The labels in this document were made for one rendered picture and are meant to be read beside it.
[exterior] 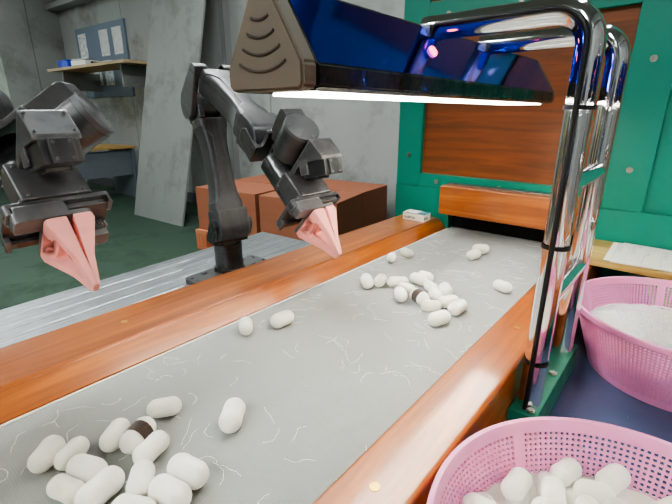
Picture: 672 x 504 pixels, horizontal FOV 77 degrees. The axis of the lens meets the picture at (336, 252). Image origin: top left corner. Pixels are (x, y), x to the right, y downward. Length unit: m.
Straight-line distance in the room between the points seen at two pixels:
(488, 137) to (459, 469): 0.83
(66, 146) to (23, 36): 7.02
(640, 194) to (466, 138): 0.38
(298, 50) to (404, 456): 0.31
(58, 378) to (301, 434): 0.27
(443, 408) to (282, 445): 0.15
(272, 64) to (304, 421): 0.32
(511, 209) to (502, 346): 0.51
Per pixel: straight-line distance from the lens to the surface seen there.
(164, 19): 4.94
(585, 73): 0.44
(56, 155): 0.49
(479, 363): 0.50
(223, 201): 0.93
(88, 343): 0.59
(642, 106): 1.00
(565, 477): 0.44
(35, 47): 7.53
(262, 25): 0.33
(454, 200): 1.04
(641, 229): 1.02
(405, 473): 0.37
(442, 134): 1.13
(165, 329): 0.59
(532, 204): 0.98
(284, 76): 0.31
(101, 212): 0.57
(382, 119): 3.49
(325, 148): 0.65
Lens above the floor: 1.03
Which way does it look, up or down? 18 degrees down
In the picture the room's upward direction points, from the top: straight up
